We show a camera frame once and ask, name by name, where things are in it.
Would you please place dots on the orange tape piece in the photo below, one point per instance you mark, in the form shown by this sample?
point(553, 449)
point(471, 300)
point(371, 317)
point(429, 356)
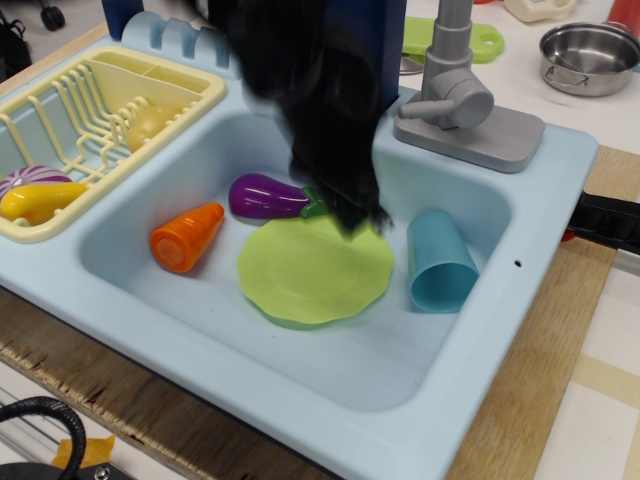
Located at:
point(97, 451)

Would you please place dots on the blue plastic cup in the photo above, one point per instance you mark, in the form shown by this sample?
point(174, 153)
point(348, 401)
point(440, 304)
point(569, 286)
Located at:
point(441, 269)

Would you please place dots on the grey toy faucet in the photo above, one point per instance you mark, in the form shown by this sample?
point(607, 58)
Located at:
point(455, 114)

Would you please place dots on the stainless steel pot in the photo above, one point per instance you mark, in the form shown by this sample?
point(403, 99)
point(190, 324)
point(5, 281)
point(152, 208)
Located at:
point(588, 59)

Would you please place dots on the yellow toy squash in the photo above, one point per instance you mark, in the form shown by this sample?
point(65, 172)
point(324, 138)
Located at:
point(38, 203)

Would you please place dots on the yellow plastic dish rack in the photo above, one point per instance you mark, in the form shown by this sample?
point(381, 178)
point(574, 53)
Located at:
point(74, 117)

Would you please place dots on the cream plastic toy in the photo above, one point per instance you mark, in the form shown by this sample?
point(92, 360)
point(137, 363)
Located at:
point(530, 11)

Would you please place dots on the purple toy eggplant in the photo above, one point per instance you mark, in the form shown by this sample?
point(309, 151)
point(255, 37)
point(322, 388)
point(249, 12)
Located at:
point(260, 197)

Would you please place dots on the black chair wheel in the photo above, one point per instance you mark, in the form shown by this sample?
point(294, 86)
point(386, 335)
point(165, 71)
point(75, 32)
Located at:
point(52, 18)

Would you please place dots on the red plastic object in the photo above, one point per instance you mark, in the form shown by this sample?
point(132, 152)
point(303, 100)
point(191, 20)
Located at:
point(625, 12)

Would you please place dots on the light blue toy sink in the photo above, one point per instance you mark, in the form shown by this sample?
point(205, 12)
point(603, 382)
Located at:
point(387, 394)

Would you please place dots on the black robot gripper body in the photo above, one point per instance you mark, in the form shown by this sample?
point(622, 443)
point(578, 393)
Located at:
point(325, 87)

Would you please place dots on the green toy cutting board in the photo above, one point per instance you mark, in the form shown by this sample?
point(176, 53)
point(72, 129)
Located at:
point(486, 42)

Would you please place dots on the purple toy onion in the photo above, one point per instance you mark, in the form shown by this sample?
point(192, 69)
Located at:
point(32, 175)

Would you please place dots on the orange toy carrot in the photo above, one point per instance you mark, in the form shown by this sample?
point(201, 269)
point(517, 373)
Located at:
point(181, 242)

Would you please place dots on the black clamp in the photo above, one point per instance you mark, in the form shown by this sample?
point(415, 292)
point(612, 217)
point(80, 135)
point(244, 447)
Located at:
point(609, 222)

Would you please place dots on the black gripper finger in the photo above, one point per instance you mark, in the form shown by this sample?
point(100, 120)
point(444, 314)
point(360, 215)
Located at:
point(350, 217)

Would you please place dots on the green plastic plate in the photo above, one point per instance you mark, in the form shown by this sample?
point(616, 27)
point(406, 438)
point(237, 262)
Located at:
point(307, 273)

